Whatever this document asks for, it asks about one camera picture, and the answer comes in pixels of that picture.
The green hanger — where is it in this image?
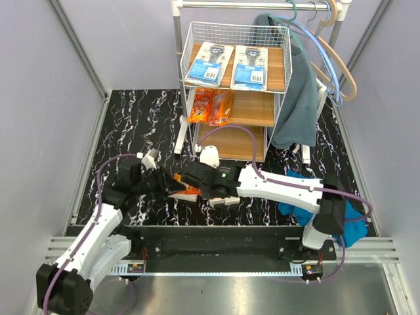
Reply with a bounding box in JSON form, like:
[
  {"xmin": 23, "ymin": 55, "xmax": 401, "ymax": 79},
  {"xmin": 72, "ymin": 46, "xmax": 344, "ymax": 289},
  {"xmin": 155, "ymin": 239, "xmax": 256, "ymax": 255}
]
[{"xmin": 268, "ymin": 0, "xmax": 306, "ymax": 53}]

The grey-green hanging shirt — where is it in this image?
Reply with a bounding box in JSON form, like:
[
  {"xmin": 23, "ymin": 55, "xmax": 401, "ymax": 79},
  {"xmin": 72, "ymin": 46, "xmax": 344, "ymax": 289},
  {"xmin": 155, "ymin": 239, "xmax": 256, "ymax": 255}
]
[{"xmin": 252, "ymin": 12, "xmax": 318, "ymax": 149}]

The white H logo box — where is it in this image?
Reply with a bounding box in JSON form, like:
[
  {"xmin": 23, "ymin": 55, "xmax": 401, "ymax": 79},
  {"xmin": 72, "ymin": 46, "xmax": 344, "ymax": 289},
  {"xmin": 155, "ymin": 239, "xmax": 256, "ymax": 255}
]
[{"xmin": 224, "ymin": 197, "xmax": 240, "ymax": 205}]

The white towel on rack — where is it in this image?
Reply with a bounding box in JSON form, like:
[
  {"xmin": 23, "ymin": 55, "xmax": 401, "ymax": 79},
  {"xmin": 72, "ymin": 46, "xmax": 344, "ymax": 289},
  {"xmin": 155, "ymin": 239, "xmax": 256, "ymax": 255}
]
[{"xmin": 316, "ymin": 78, "xmax": 327, "ymax": 118}]

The orange razor bag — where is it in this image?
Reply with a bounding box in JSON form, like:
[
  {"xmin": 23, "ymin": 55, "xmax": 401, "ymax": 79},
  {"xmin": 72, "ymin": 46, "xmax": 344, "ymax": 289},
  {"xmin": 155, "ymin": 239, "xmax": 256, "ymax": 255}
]
[
  {"xmin": 174, "ymin": 173, "xmax": 201, "ymax": 196},
  {"xmin": 187, "ymin": 87, "xmax": 215, "ymax": 123},
  {"xmin": 209, "ymin": 89, "xmax": 234, "ymax": 127}
]

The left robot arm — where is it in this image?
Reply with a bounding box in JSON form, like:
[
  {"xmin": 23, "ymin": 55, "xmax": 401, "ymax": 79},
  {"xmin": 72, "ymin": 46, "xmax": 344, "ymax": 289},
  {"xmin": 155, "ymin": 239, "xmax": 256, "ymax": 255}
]
[{"xmin": 35, "ymin": 154, "xmax": 185, "ymax": 314}]

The blue crumpled cloth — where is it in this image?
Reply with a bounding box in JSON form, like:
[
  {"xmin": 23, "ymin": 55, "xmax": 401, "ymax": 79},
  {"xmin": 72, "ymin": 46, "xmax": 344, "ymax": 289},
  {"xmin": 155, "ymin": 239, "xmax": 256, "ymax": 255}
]
[{"xmin": 273, "ymin": 171, "xmax": 371, "ymax": 250}]

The light blue hanger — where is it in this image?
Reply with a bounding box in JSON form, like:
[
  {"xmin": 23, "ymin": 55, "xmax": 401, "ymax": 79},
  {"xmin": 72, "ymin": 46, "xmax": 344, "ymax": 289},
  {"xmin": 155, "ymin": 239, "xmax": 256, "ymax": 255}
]
[{"xmin": 268, "ymin": 1, "xmax": 347, "ymax": 107}]

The white wire shelf cart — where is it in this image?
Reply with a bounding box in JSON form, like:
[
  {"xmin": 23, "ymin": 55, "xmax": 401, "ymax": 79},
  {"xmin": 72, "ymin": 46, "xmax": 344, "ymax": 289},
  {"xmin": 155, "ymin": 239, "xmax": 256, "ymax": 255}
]
[{"xmin": 178, "ymin": 22, "xmax": 292, "ymax": 162}]

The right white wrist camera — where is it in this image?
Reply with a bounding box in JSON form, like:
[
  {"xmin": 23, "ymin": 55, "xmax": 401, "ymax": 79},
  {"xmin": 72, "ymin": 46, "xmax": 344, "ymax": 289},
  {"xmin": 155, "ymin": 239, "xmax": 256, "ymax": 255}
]
[{"xmin": 197, "ymin": 145, "xmax": 220, "ymax": 169}]

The blue razor blister pack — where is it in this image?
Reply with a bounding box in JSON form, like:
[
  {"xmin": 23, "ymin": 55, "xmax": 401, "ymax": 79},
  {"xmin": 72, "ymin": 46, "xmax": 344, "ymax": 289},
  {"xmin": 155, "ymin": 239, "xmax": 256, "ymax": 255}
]
[{"xmin": 230, "ymin": 45, "xmax": 268, "ymax": 92}]

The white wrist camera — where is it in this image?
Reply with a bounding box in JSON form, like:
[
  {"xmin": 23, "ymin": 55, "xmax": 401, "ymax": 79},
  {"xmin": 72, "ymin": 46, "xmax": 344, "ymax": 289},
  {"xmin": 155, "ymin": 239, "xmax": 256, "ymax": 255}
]
[
  {"xmin": 197, "ymin": 145, "xmax": 220, "ymax": 169},
  {"xmin": 136, "ymin": 148, "xmax": 158, "ymax": 171}
]

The white harry's box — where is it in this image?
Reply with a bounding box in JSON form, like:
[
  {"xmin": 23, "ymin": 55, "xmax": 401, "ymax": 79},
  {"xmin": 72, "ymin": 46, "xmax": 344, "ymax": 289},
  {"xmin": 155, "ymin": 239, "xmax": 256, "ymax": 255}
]
[
  {"xmin": 169, "ymin": 194, "xmax": 199, "ymax": 202},
  {"xmin": 209, "ymin": 198, "xmax": 225, "ymax": 207}
]

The orange razor bag front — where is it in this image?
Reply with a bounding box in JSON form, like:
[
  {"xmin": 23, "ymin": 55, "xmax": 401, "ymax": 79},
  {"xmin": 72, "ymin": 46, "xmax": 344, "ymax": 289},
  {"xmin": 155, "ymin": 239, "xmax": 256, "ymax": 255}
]
[{"xmin": 209, "ymin": 89, "xmax": 234, "ymax": 127}]

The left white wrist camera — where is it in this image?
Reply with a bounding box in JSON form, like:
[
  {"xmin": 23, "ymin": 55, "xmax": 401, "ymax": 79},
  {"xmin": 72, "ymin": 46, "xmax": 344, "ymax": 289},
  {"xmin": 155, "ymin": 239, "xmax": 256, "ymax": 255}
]
[{"xmin": 136, "ymin": 148, "xmax": 158, "ymax": 171}]

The beige wooden hanger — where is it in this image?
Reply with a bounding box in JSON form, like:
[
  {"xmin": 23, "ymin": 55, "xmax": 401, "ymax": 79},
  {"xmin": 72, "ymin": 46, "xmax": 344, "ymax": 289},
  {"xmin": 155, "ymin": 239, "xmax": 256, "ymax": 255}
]
[{"xmin": 285, "ymin": 1, "xmax": 358, "ymax": 102}]

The metal clothes rack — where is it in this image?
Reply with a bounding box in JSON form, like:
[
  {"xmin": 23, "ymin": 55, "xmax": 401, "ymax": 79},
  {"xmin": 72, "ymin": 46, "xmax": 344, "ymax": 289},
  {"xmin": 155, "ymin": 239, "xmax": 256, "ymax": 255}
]
[{"xmin": 170, "ymin": 0, "xmax": 354, "ymax": 164}]

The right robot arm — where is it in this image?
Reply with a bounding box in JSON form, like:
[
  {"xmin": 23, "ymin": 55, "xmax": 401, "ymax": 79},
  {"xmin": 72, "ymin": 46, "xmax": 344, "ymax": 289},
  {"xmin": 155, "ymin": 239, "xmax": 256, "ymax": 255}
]
[{"xmin": 181, "ymin": 161, "xmax": 347, "ymax": 260}]

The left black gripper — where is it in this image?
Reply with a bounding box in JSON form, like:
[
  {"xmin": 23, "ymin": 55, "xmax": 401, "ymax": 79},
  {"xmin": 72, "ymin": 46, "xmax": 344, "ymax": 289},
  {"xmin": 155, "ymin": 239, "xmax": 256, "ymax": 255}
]
[{"xmin": 133, "ymin": 165, "xmax": 186, "ymax": 200}]

